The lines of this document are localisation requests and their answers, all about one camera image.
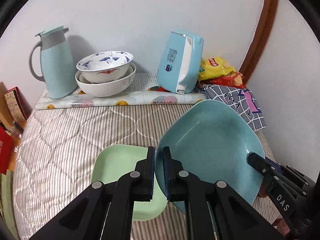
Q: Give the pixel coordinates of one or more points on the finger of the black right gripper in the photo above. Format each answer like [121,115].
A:
[258,163]

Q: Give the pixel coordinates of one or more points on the light blue electric kettle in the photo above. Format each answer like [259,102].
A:
[180,64]

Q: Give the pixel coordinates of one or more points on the brown wooden door frame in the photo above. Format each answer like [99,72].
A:
[260,38]

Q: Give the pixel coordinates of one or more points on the red snack bag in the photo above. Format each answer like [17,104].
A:
[233,79]

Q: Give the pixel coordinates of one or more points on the large white bowl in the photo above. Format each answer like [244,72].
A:
[111,88]

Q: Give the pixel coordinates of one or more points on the yellow snack bag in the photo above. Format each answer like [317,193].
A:
[213,68]

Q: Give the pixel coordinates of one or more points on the striped quilted mattress cover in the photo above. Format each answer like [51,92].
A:
[59,148]

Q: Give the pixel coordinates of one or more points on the grey checked cloth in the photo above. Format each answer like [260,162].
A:
[240,100]

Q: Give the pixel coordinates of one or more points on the green square plate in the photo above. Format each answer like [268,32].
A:
[117,160]

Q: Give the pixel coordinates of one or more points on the white bowl with cranes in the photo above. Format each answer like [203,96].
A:
[105,66]

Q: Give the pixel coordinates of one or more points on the right hand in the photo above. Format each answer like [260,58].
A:
[262,191]

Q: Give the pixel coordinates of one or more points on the patterned red box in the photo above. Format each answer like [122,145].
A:
[18,107]

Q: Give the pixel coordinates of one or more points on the fruit pattern folded mat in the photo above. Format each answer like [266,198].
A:
[143,90]

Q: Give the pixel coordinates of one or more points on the light blue thermos jug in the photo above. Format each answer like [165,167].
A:
[56,62]

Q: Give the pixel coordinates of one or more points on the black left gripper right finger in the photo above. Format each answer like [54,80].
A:
[213,210]

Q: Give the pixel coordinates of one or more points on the red paper bag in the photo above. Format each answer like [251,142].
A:
[6,147]

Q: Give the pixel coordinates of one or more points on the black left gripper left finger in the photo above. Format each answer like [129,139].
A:
[104,211]

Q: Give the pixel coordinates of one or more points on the blue square plate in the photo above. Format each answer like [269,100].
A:
[212,141]

